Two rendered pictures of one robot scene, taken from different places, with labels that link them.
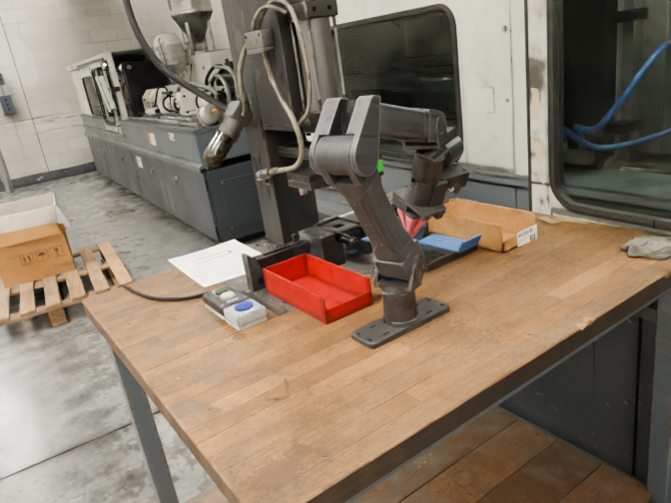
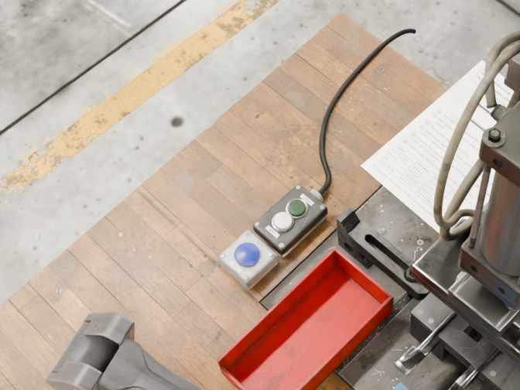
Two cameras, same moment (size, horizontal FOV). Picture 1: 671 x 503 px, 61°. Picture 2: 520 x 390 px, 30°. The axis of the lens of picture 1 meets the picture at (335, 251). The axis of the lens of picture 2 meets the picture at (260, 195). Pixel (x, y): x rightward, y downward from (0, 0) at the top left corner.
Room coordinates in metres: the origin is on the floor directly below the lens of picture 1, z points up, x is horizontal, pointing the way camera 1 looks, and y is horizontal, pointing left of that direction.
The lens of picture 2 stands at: (1.10, -0.46, 2.30)
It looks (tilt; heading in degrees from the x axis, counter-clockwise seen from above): 61 degrees down; 89
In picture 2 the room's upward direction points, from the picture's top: 12 degrees counter-clockwise
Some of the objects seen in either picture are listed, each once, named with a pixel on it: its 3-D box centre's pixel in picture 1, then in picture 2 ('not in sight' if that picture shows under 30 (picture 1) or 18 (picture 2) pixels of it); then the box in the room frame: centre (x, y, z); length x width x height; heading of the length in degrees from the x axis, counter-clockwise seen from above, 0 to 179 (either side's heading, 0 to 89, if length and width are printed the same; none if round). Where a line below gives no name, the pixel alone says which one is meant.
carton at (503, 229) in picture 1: (479, 225); not in sight; (1.38, -0.38, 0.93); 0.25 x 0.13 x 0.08; 32
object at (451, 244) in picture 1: (447, 238); not in sight; (1.30, -0.28, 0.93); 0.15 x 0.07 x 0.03; 35
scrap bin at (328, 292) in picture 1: (315, 285); (306, 335); (1.14, 0.05, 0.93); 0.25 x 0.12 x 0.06; 32
